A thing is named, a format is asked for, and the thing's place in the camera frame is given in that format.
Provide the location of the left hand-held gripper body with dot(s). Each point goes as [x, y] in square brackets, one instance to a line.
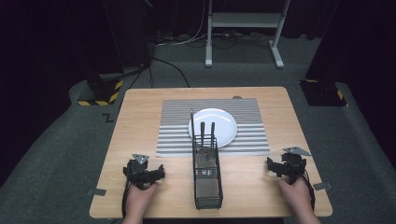
[137, 174]

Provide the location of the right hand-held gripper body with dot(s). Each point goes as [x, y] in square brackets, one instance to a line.
[294, 166]

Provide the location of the slim metal knife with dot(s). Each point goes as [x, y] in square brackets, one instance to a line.
[192, 124]

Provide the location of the person's left hand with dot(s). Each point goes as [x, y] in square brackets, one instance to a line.
[137, 200]

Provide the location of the person's right hand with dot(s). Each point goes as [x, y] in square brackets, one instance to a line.
[297, 196]

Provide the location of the grey tape piece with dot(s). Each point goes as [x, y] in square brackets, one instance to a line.
[97, 192]
[322, 186]

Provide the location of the grey striped placemat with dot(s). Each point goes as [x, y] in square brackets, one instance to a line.
[174, 137]

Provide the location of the white round plate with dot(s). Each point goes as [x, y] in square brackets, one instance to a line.
[222, 124]

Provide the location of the round metal table grommet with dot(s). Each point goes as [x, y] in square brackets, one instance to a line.
[237, 97]

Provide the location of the black yellow striped base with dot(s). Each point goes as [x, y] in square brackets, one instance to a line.
[106, 93]
[323, 93]

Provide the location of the black cabinet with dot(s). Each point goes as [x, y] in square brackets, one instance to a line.
[130, 34]

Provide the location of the white metal stand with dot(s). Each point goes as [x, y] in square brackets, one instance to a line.
[246, 20]

